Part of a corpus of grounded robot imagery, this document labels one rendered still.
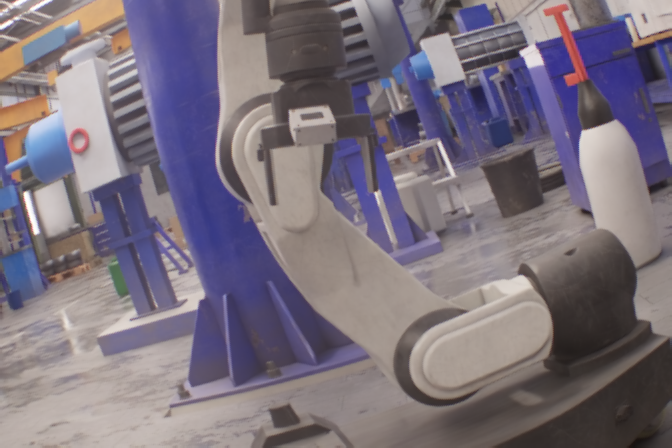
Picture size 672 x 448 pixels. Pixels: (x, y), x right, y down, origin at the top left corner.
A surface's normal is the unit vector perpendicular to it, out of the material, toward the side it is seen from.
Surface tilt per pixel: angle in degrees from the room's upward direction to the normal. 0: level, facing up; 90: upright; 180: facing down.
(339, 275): 115
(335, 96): 90
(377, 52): 127
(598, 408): 90
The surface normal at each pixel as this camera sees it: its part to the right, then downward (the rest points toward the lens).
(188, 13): 0.38, -0.09
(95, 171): -0.02, 0.05
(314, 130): 0.20, 0.48
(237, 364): 0.86, -0.28
